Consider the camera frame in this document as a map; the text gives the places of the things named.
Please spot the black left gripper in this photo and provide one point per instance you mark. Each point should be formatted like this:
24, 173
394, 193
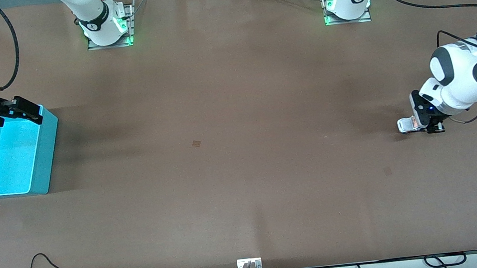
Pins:
433, 119

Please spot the white jeep toy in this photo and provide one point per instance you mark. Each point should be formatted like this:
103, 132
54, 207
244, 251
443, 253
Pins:
408, 124

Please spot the teal plastic bin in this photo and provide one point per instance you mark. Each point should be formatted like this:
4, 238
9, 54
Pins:
14, 157

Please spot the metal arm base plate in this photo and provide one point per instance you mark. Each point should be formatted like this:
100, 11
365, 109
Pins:
359, 20
128, 29

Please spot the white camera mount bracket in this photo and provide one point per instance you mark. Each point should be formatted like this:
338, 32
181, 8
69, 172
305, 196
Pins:
249, 261

